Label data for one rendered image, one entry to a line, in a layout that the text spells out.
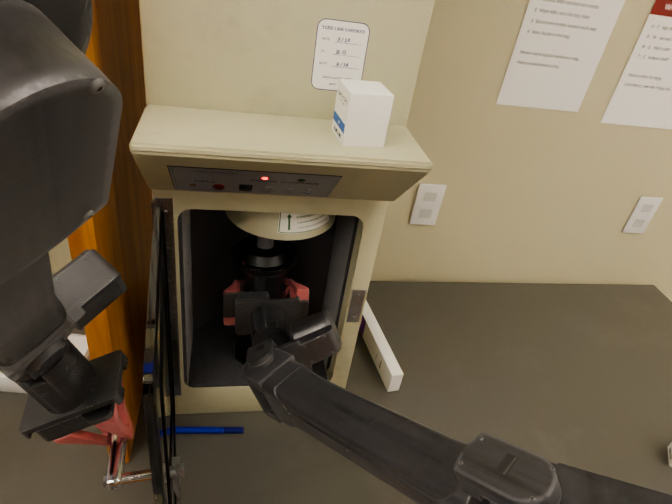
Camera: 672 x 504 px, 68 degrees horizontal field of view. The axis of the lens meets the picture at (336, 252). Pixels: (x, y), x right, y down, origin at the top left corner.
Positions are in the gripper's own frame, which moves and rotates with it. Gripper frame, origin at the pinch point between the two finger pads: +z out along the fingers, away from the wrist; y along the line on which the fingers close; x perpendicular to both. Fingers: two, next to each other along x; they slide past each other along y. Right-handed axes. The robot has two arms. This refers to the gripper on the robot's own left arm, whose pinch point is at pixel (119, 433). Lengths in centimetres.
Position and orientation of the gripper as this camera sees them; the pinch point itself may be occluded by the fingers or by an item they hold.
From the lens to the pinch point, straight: 65.5
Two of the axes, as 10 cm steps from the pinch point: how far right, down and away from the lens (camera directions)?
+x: 2.4, 5.8, -7.8
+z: 2.5, 7.4, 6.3
